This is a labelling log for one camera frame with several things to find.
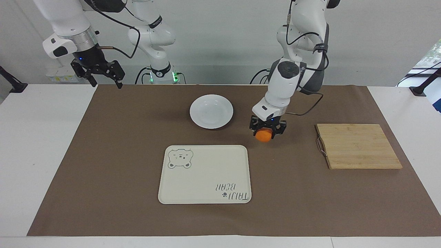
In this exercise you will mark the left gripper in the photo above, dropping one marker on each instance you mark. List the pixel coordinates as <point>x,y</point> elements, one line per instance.
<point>268,124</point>

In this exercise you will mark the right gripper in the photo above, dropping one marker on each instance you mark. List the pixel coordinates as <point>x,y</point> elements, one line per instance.
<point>90,57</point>

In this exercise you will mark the orange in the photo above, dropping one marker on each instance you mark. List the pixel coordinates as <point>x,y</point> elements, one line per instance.
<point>263,135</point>

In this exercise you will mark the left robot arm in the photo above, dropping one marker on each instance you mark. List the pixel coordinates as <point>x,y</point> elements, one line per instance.
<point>280,89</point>

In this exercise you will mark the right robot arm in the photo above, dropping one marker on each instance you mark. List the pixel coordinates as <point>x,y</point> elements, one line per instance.
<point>65,17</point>

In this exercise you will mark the white round plate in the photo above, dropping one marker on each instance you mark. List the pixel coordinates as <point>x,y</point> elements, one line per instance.
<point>211,111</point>

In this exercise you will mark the white tray with bear print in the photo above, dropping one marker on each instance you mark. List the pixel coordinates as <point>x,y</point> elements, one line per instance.
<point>205,177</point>

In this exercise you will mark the black stand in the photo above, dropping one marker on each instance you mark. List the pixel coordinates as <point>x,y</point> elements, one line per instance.
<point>422,88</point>
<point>15,86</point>

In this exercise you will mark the wooden cutting board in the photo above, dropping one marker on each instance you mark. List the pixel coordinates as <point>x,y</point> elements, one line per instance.
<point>358,146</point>

